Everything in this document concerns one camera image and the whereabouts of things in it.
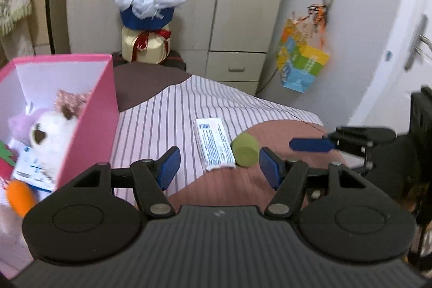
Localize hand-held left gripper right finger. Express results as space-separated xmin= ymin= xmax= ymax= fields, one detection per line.
xmin=259 ymin=147 xmax=370 ymax=219

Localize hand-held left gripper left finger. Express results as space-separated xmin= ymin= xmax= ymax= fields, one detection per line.
xmin=69 ymin=146 xmax=182 ymax=218

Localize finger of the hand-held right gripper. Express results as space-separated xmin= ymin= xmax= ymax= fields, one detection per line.
xmin=289 ymin=126 xmax=398 ymax=154
xmin=304 ymin=141 xmax=375 ymax=179

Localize green cup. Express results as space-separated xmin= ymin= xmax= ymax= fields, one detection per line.
xmin=231 ymin=133 xmax=261 ymax=168

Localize white tissue packet blue print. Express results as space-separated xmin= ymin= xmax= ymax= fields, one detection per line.
xmin=195 ymin=117 xmax=236 ymax=172

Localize pink cardboard box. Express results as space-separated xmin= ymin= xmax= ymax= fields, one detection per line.
xmin=0 ymin=53 xmax=119 ymax=195

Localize white plush toy brown ears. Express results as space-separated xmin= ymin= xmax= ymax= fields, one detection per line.
xmin=29 ymin=109 xmax=80 ymax=179

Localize striped patchwork bed sheet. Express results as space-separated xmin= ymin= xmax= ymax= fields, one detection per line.
xmin=0 ymin=65 xmax=346 ymax=278

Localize colourful paper bag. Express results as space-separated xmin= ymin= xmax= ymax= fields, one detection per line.
xmin=276 ymin=3 xmax=331 ymax=94

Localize black stool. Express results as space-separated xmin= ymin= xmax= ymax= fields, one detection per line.
xmin=111 ymin=50 xmax=187 ymax=73

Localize floral print cloth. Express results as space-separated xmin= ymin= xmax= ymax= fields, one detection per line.
xmin=54 ymin=89 xmax=94 ymax=120

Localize cream gift box red ribbon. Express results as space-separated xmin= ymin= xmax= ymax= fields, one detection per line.
xmin=121 ymin=25 xmax=172 ymax=65

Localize orange carrot plush toy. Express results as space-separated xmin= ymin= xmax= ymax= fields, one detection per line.
xmin=7 ymin=181 xmax=39 ymax=218

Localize purple plush toy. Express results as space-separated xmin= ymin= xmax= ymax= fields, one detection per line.
xmin=7 ymin=107 xmax=51 ymax=144

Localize red strawberry plush toy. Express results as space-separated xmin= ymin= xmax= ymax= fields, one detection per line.
xmin=0 ymin=140 xmax=18 ymax=189

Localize beige wardrobe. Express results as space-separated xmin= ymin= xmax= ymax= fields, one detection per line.
xmin=67 ymin=0 xmax=294 ymax=96

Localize metal door handle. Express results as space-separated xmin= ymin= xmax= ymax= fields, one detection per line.
xmin=405 ymin=14 xmax=432 ymax=71

